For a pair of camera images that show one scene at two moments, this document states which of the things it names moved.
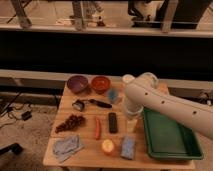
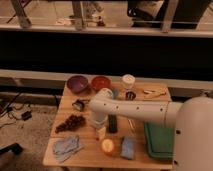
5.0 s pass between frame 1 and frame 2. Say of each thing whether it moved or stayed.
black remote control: stayed
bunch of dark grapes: stayed
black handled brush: stayed
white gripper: moved
